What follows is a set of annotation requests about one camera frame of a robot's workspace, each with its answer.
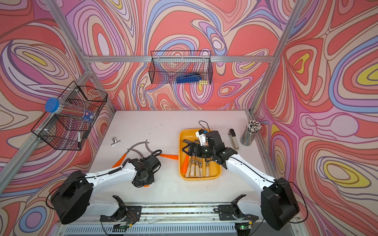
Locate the cup of pencils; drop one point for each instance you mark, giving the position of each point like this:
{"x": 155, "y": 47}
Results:
{"x": 253, "y": 127}

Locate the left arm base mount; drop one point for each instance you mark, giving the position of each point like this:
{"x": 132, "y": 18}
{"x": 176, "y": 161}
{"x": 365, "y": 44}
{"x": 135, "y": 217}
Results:
{"x": 124, "y": 213}

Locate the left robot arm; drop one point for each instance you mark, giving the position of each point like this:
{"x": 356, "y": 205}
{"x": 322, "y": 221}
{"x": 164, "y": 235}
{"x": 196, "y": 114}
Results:
{"x": 74, "y": 198}

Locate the wire basket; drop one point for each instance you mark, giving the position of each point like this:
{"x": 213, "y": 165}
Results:
{"x": 167, "y": 65}
{"x": 60, "y": 132}

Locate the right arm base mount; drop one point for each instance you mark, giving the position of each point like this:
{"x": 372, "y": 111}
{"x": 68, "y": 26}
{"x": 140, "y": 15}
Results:
{"x": 233, "y": 212}

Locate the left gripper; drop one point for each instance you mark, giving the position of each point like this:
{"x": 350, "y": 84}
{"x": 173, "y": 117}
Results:
{"x": 140, "y": 184}

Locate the silver bulldog clip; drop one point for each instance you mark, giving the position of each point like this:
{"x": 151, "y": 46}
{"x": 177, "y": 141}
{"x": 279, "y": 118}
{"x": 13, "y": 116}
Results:
{"x": 115, "y": 141}

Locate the yellow plastic tray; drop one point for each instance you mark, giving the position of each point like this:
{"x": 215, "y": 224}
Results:
{"x": 215, "y": 170}

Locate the clear bottle blue cap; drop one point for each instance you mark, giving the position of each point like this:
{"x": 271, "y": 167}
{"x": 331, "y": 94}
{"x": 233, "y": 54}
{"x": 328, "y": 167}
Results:
{"x": 56, "y": 106}

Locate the back wire basket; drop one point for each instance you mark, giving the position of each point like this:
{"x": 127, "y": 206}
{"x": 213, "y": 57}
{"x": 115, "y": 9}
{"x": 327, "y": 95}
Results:
{"x": 167, "y": 65}

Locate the blue tool in basket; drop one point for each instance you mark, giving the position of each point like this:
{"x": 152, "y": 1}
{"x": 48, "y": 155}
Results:
{"x": 189, "y": 78}

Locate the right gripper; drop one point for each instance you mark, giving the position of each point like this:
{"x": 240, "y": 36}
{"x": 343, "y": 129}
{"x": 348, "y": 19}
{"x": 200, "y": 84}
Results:
{"x": 192, "y": 145}

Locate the black marker in basket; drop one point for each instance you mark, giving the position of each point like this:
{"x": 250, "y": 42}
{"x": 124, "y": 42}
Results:
{"x": 79, "y": 140}

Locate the left wire basket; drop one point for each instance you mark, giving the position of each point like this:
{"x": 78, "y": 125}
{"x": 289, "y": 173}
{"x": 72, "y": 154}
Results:
{"x": 60, "y": 132}

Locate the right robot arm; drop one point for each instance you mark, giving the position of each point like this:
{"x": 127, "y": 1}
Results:
{"x": 277, "y": 204}

